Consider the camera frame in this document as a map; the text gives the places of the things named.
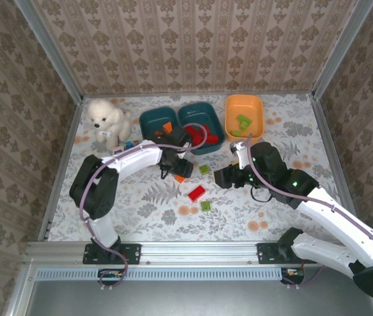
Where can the long red lego brick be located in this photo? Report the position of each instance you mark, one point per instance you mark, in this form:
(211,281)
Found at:
(191,131)
(215,139)
(196,193)

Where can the orange sloped lego brick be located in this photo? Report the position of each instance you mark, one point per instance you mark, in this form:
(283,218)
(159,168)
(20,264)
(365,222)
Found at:
(167,126)

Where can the small green lego brick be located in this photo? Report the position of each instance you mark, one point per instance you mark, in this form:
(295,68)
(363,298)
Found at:
(237,133)

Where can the long green lego brick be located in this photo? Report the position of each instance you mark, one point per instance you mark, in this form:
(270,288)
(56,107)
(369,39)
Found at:
(247,125)

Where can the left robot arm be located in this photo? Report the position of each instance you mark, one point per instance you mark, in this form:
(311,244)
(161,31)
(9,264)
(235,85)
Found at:
(137,164)

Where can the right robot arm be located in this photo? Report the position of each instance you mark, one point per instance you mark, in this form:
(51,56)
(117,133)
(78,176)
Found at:
(324,250)

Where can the teal plastic container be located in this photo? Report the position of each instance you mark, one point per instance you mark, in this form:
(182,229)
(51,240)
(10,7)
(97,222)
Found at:
(150,120)
(202,113)

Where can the small blue white carton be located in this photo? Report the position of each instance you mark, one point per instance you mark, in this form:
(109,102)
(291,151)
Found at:
(129,145)

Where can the orange plastic container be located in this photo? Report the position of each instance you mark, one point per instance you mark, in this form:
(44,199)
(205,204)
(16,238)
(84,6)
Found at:
(232,108)

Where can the white plush dog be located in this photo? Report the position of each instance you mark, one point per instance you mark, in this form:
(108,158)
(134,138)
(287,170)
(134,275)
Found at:
(107,115)

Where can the grey metal panel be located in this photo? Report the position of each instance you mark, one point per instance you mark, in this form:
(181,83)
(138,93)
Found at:
(189,299)

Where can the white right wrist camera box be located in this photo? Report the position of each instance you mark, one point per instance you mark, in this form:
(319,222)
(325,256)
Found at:
(240,154)

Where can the aluminium side rail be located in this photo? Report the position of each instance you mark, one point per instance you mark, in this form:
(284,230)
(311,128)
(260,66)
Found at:
(62,158)
(325,131)

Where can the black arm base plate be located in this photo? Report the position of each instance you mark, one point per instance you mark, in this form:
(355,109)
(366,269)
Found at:
(266,253)
(132,253)

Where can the wide aluminium extrusion rail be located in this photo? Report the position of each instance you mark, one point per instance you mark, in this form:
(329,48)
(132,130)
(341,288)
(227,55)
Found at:
(199,251)

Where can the aluminium frame post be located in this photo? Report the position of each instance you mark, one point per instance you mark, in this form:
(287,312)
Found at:
(51,56)
(340,56)

